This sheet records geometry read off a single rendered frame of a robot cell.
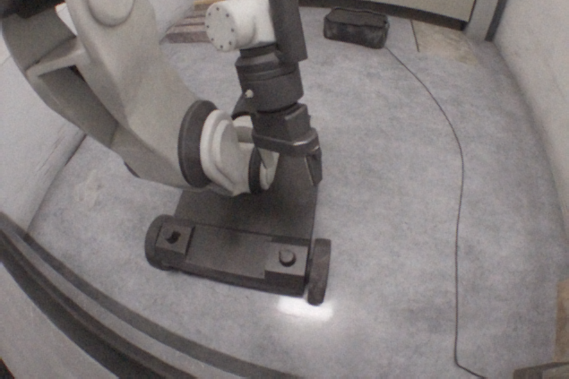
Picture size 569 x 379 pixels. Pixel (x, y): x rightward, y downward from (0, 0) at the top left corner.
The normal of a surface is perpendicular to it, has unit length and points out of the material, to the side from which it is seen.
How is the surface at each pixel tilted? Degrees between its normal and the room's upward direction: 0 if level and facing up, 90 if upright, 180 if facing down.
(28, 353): 0
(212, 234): 0
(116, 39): 90
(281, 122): 77
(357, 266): 0
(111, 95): 93
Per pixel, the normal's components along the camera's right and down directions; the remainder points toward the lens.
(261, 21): 0.75, 0.24
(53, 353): -0.09, -0.55
